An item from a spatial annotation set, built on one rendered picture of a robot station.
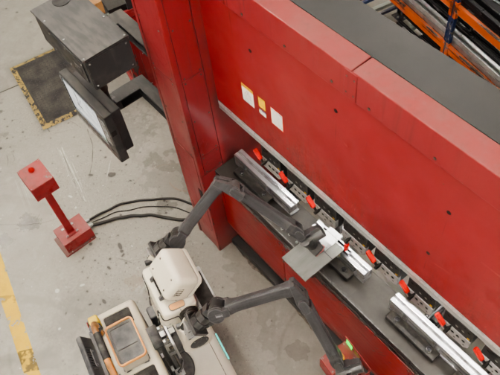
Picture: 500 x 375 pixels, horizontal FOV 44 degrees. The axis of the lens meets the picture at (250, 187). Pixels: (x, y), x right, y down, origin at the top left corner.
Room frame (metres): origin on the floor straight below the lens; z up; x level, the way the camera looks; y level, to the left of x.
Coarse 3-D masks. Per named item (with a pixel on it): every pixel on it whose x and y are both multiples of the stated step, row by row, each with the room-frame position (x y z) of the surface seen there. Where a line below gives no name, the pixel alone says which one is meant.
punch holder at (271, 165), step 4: (264, 148) 1.96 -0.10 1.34; (264, 152) 1.97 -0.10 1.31; (268, 152) 1.94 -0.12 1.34; (264, 156) 1.97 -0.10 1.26; (268, 156) 1.94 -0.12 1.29; (272, 156) 1.91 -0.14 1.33; (264, 160) 1.97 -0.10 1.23; (268, 160) 1.95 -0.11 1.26; (272, 160) 1.91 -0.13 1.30; (276, 160) 1.89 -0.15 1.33; (268, 164) 1.94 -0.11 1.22; (272, 164) 1.92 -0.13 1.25; (276, 164) 1.89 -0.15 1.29; (280, 164) 1.86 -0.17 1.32; (268, 168) 1.95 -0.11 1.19; (272, 168) 1.92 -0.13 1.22; (276, 168) 1.89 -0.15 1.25; (280, 168) 1.86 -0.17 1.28; (284, 168) 1.88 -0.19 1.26; (272, 172) 1.92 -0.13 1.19; (276, 172) 1.89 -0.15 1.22; (284, 172) 1.88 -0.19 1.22; (276, 176) 1.89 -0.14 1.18
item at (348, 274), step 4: (332, 260) 1.50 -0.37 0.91; (336, 260) 1.50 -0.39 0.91; (340, 260) 1.49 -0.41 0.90; (332, 264) 1.48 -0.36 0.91; (336, 264) 1.48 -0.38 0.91; (340, 264) 1.47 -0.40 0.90; (344, 264) 1.47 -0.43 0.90; (336, 268) 1.46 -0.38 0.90; (340, 268) 1.45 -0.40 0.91; (348, 268) 1.45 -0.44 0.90; (340, 272) 1.43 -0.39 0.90; (344, 272) 1.42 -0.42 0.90; (348, 272) 1.42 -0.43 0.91; (352, 272) 1.42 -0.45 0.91; (344, 276) 1.40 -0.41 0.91; (348, 276) 1.40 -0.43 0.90; (352, 276) 1.40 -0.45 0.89; (348, 280) 1.39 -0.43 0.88
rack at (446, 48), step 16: (368, 0) 4.18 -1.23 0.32; (400, 0) 3.67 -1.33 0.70; (448, 0) 3.21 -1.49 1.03; (400, 16) 4.27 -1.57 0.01; (416, 16) 3.47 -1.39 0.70; (464, 16) 3.05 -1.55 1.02; (432, 32) 3.29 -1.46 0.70; (448, 32) 3.15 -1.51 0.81; (480, 32) 2.90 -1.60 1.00; (448, 48) 3.12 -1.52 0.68; (464, 64) 2.95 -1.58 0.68
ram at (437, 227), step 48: (240, 48) 2.05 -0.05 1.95; (240, 96) 2.09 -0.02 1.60; (288, 96) 1.79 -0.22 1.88; (336, 96) 1.55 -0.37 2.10; (288, 144) 1.80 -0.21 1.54; (336, 144) 1.54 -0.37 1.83; (384, 144) 1.34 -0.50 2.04; (336, 192) 1.53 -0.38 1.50; (384, 192) 1.31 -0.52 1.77; (432, 192) 1.14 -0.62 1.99; (384, 240) 1.28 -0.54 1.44; (432, 240) 1.10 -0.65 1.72; (480, 240) 0.96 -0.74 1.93; (432, 288) 1.05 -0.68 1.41; (480, 288) 0.90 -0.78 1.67; (480, 336) 0.83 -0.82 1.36
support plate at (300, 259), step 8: (296, 248) 1.56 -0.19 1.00; (304, 248) 1.55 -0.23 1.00; (336, 248) 1.52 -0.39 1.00; (288, 256) 1.52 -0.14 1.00; (296, 256) 1.51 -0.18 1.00; (304, 256) 1.50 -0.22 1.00; (312, 256) 1.49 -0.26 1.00; (320, 256) 1.49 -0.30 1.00; (328, 256) 1.48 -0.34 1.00; (336, 256) 1.48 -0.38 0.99; (288, 264) 1.47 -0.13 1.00; (296, 264) 1.46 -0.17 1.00; (304, 264) 1.46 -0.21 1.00; (312, 264) 1.45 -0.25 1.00; (320, 264) 1.44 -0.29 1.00; (296, 272) 1.42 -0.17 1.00; (304, 272) 1.41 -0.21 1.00; (312, 272) 1.40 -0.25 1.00; (304, 280) 1.37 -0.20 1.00
